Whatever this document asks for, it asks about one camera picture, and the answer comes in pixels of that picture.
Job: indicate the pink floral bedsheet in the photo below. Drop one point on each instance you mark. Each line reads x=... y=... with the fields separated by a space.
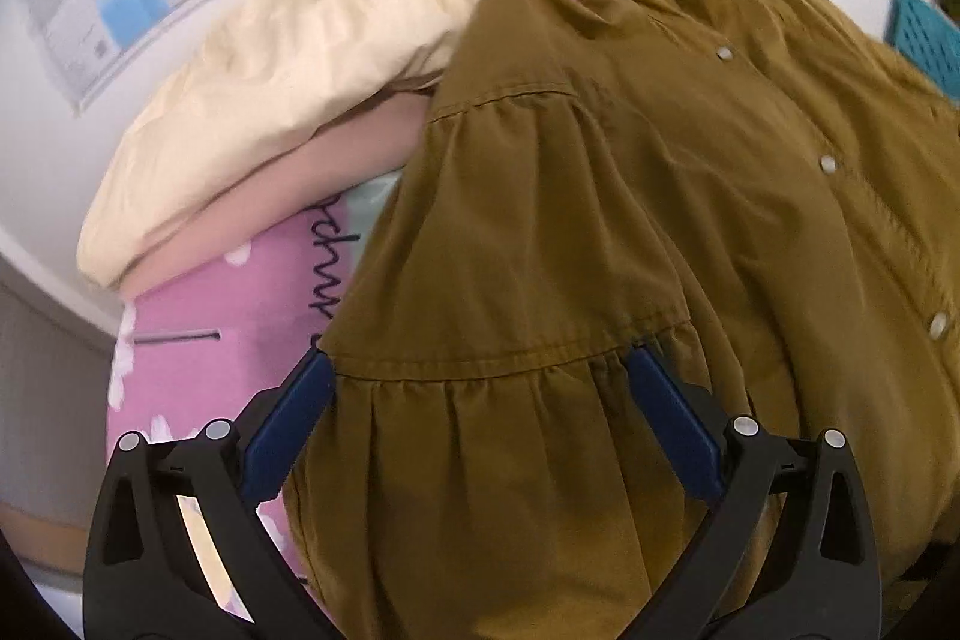
x=195 y=370

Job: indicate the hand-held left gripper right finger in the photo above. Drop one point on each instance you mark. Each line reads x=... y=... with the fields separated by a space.
x=675 y=419

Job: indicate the olive button-up shirt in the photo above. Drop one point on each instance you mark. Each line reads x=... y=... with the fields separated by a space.
x=600 y=197

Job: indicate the blue perforated plastic basket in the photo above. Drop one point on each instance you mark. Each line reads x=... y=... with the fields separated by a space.
x=926 y=36

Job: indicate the cream folded garment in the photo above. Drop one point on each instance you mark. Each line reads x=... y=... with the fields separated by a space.
x=285 y=78

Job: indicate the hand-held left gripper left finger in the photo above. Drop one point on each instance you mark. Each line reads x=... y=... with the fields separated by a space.
x=289 y=430

